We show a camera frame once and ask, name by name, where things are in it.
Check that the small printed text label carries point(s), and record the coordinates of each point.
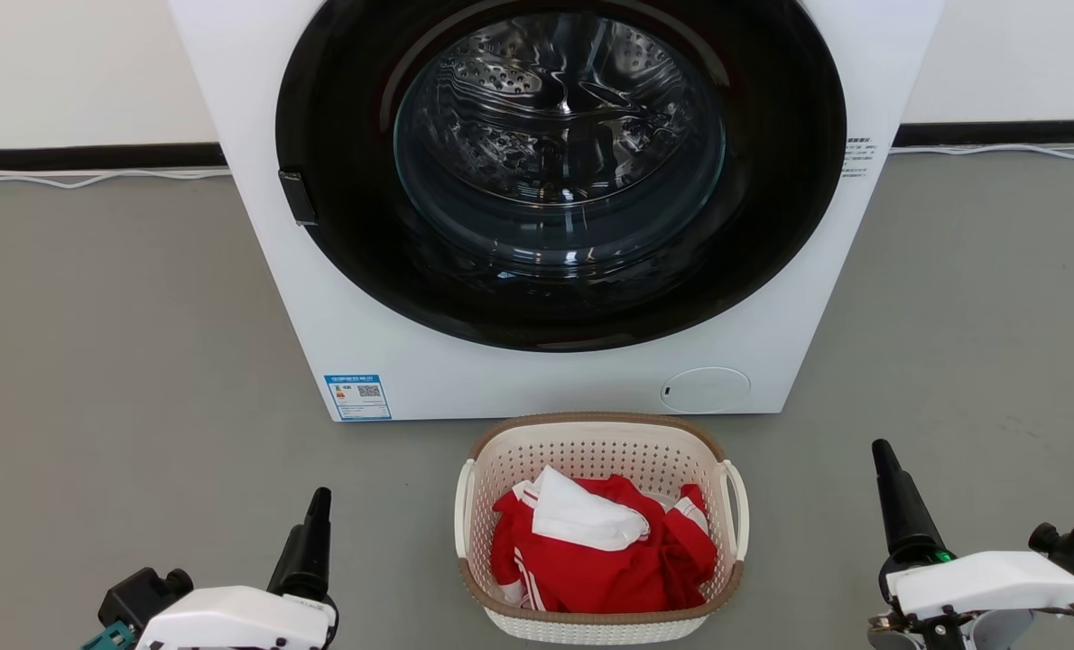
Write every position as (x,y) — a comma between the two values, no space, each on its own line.
(858,157)

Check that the teal left camera connector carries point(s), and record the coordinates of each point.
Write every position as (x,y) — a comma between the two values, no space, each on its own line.
(108,637)

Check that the round white filter cover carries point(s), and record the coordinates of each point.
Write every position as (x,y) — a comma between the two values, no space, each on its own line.
(705,390)

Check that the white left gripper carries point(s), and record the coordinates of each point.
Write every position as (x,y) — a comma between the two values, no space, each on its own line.
(230,618)

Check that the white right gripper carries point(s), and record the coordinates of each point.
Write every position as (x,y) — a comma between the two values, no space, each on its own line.
(988,582)

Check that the white front-load washing machine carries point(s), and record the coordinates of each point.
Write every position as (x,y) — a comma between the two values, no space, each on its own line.
(537,384)

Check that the blue energy label sticker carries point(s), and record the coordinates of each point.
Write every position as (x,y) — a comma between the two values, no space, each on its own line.
(357,397)

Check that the red garment with white stripes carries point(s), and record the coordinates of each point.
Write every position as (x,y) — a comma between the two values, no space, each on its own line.
(609,578)

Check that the cream perforated laundry basket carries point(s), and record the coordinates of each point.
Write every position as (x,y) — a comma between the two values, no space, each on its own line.
(591,447)

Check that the round black washer door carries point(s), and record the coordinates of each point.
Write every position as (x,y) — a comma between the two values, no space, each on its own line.
(772,181)

